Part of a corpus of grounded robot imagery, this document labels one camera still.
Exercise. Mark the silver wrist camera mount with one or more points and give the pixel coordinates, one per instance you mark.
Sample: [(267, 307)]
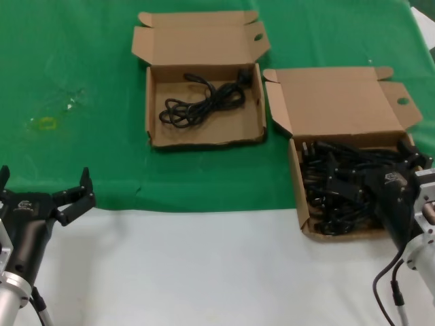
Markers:
[(5, 244), (426, 203)]

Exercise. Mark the white sheet at table edge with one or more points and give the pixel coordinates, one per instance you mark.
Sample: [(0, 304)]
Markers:
[(425, 23)]

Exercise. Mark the green table cloth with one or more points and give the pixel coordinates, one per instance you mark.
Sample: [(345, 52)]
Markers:
[(68, 51)]

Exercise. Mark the shallow open cardboard box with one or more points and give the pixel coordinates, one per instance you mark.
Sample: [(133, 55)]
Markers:
[(204, 136)]

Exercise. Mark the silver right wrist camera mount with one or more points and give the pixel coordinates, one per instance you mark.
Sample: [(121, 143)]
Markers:
[(426, 203)]

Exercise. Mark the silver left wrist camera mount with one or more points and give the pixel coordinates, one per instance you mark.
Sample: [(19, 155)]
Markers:
[(5, 244)]

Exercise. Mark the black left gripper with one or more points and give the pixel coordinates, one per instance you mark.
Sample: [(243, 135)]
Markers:
[(27, 220)]

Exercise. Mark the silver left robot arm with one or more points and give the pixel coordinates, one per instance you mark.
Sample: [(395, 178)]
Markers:
[(12, 299)]

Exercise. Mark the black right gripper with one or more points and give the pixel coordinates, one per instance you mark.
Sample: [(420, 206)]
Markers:
[(394, 200)]

